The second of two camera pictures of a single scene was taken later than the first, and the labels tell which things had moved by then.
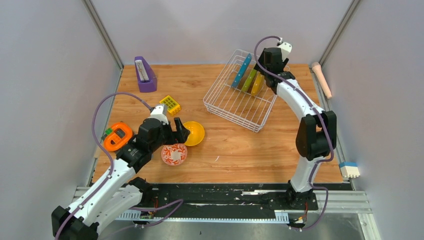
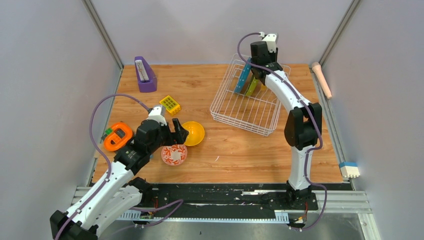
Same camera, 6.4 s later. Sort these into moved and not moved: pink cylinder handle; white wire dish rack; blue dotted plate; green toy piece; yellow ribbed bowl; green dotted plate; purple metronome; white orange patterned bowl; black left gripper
Moved: blue dotted plate; white wire dish rack; green dotted plate
Not moved: white orange patterned bowl; black left gripper; yellow ribbed bowl; purple metronome; pink cylinder handle; green toy piece
